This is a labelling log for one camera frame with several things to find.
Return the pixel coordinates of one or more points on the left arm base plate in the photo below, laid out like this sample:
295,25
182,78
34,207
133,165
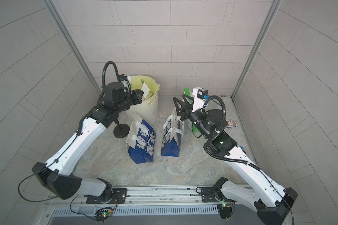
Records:
115,195

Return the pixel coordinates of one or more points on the circuit board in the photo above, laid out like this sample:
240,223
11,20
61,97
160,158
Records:
102,214
225,210

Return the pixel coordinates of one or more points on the aluminium rail frame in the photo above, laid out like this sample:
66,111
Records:
140,201

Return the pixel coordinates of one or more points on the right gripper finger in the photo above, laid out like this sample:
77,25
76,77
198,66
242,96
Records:
187,102
180,107

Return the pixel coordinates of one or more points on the left circuit board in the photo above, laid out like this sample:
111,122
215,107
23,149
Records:
102,214

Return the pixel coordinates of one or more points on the right circuit board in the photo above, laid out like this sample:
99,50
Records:
225,210

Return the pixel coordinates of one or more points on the green white paper bag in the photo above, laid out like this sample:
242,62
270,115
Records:
194,130

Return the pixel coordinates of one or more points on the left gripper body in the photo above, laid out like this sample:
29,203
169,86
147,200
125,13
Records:
130,99

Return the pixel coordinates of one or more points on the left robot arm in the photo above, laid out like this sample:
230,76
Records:
56,173

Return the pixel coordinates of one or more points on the cream trash bin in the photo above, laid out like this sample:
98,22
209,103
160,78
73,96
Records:
148,110

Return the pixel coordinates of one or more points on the small card box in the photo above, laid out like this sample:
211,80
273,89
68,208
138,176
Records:
231,124

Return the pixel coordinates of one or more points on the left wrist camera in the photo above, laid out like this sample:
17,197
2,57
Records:
125,80

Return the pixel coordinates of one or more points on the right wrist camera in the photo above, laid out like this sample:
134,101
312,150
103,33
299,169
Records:
200,96

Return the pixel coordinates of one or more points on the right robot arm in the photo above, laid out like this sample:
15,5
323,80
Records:
271,201

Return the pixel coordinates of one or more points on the yellow-green bin liner bag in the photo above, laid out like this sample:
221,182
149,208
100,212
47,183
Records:
137,81

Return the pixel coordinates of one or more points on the shredded paper in bin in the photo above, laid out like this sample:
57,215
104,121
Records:
146,92

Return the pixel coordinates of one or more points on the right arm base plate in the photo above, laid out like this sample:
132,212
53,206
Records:
211,194

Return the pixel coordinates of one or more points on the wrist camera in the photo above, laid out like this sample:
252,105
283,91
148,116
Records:
125,80
200,96

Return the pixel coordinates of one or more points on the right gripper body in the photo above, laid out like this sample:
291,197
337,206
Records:
200,120

